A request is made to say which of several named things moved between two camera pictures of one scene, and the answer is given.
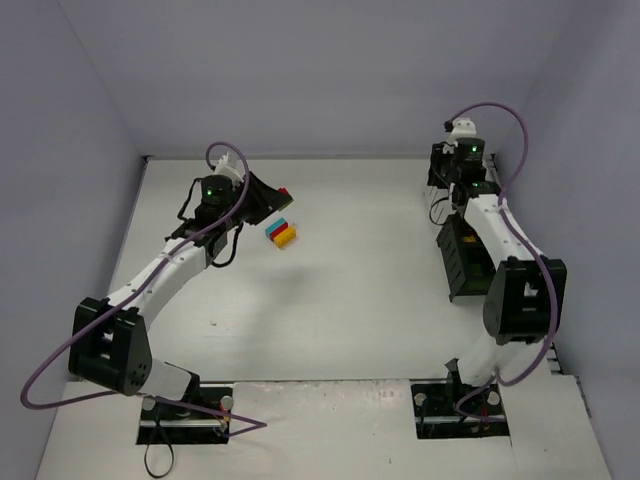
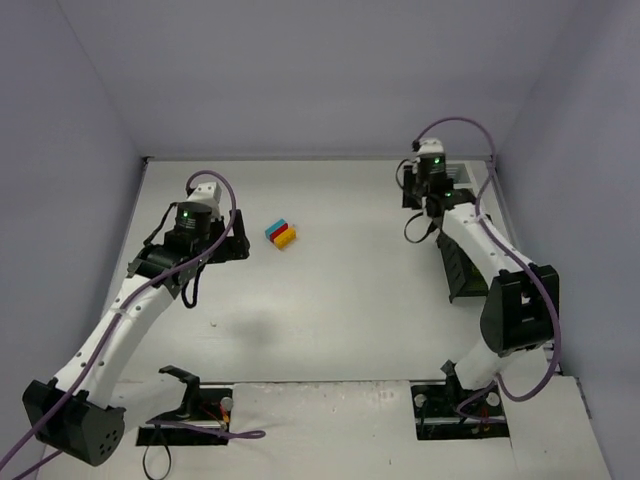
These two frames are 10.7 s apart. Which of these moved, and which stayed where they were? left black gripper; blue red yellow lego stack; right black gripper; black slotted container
Moved: right black gripper; left black gripper
Stayed: blue red yellow lego stack; black slotted container
